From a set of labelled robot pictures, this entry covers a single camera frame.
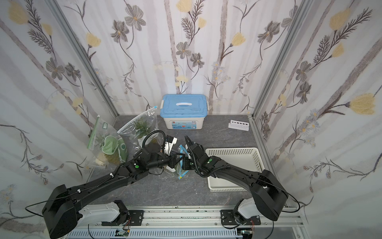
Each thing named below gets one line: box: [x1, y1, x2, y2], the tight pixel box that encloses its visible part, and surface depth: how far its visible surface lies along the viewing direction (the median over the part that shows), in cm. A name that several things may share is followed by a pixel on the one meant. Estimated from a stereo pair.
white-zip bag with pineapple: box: [117, 106, 159, 163], surface depth 86 cm
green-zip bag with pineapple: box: [87, 115, 129, 170], surface depth 84 cm
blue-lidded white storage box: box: [159, 94, 209, 130], surface depth 106 cm
